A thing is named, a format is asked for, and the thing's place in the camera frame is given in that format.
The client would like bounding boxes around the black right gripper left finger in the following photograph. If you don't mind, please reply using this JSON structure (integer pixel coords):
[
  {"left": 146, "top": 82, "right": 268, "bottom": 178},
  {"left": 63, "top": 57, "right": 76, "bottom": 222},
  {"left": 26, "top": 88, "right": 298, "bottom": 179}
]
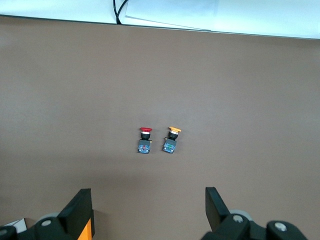
[{"left": 0, "top": 189, "right": 93, "bottom": 240}]

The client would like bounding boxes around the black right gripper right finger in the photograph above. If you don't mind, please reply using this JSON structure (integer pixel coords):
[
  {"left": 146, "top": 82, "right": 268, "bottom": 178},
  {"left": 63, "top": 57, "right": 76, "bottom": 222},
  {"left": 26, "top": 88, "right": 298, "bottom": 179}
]
[{"left": 199, "top": 186, "right": 308, "bottom": 240}]

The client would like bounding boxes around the white drawer cabinet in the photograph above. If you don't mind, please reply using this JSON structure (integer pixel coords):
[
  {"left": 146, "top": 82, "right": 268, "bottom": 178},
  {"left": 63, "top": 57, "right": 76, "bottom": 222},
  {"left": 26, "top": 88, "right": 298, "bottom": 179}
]
[{"left": 0, "top": 217, "right": 27, "bottom": 229}]

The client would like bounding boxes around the yellow mushroom push button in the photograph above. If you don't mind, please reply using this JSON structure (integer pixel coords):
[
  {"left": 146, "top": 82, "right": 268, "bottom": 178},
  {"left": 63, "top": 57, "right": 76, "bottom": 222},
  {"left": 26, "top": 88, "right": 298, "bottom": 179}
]
[{"left": 161, "top": 126, "right": 183, "bottom": 155}]

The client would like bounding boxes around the red mushroom push button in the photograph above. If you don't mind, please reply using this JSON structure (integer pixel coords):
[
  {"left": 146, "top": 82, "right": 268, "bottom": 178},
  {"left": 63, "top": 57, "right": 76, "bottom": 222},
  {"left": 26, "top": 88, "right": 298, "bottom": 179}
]
[{"left": 136, "top": 126, "right": 154, "bottom": 155}]

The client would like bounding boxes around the orange button enclosure box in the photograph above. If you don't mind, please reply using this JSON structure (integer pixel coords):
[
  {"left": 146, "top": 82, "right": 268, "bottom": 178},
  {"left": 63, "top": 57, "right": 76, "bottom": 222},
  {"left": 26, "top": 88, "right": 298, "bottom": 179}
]
[{"left": 76, "top": 209, "right": 95, "bottom": 240}]

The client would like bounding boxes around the black cable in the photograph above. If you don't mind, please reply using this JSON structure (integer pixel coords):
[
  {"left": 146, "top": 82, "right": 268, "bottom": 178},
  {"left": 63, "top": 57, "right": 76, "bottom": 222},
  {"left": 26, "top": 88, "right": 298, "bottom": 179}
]
[{"left": 112, "top": 0, "right": 129, "bottom": 25}]

